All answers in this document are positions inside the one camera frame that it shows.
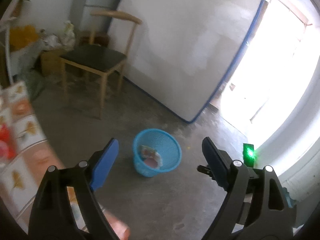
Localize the white mattress blue trim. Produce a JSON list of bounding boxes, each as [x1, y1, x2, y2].
[[118, 0, 263, 123]]

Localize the yellow plastic bag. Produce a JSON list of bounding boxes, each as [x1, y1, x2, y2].
[[9, 25, 39, 51]]

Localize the wooden chair dark seat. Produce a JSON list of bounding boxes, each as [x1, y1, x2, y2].
[[60, 9, 143, 118]]

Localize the grey refrigerator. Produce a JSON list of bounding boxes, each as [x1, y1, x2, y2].
[[80, 0, 120, 32]]

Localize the patterned vinyl tablecloth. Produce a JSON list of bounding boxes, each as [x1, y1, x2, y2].
[[0, 80, 89, 231]]

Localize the blue plastic mesh wastebasket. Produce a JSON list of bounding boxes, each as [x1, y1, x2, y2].
[[132, 128, 182, 178]]

